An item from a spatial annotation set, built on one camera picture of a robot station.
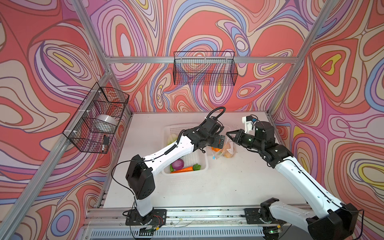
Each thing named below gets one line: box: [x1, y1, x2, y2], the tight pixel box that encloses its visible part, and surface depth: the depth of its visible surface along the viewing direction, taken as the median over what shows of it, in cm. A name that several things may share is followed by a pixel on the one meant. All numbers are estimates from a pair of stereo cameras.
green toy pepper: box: [193, 163, 202, 171], surface depth 88 cm
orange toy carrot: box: [170, 166, 194, 174], surface depth 88 cm
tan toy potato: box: [224, 142, 233, 158], surface depth 85 cm
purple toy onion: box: [172, 159, 185, 170], surface depth 88 cm
